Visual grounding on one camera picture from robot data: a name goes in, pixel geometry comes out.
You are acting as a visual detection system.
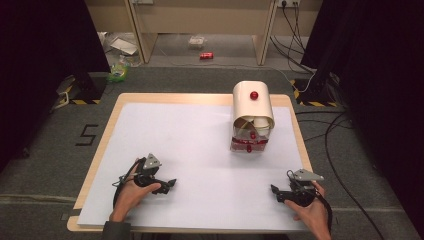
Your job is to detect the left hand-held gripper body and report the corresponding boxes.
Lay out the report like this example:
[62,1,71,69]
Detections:
[133,153,168,196]

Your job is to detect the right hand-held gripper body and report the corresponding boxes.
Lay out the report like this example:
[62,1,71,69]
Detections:
[283,168,325,208]

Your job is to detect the row of red packets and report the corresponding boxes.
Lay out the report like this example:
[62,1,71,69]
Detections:
[232,137,268,146]

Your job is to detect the cream storage box red knob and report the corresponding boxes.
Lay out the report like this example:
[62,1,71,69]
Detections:
[229,80,276,154]

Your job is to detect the person's right hand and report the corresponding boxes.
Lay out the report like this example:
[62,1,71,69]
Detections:
[285,181,331,240]

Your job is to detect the person's left hand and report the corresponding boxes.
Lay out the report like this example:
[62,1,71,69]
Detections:
[109,164,162,223]

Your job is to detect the white table mat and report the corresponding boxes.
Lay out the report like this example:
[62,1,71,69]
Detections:
[77,102,319,233]

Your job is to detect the white cup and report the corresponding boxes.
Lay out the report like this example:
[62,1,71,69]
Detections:
[253,116,271,136]

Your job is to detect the brown paper item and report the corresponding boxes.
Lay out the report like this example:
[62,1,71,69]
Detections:
[234,117,256,133]

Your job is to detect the black stand base hazard tape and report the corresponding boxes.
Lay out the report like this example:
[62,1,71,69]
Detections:
[289,78,338,108]
[54,72,108,106]

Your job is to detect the green plastic bag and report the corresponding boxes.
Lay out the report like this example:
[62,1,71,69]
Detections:
[107,61,131,83]

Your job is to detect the white plastic wrapper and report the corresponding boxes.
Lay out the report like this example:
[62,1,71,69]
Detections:
[98,31,141,66]

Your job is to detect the black curtain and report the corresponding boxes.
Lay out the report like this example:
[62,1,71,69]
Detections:
[300,0,424,231]
[0,0,112,173]

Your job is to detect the clear plastic container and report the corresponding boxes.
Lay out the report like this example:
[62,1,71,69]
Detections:
[188,35,207,50]

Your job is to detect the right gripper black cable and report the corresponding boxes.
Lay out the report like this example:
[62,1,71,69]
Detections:
[316,191,334,234]

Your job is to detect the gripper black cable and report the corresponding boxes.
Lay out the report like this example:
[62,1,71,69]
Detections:
[316,191,334,234]
[112,159,143,208]

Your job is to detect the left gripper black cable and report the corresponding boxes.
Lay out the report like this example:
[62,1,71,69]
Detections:
[112,159,143,208]

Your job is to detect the long black floor cable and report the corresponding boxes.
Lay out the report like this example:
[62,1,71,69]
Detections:
[324,111,388,240]

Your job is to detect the thin black floor cable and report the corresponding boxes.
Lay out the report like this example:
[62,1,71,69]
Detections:
[294,110,354,143]

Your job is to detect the black socket cables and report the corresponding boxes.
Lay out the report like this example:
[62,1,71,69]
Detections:
[269,1,316,75]

